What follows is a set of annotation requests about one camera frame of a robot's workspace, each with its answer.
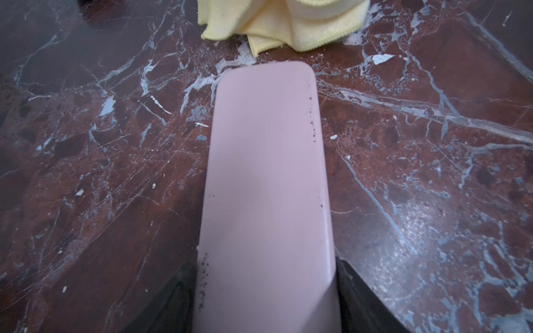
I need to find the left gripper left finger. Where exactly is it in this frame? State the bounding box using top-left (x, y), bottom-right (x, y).
top-left (121, 262), bottom-right (197, 332)

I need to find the yellow microfiber cloth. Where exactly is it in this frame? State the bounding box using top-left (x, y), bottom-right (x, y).
top-left (197, 1), bottom-right (370, 57)

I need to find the pink eyeglass case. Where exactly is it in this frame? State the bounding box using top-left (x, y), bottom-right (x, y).
top-left (192, 62), bottom-right (341, 332)

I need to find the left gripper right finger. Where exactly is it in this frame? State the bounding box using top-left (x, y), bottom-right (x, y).
top-left (336, 257), bottom-right (409, 333)

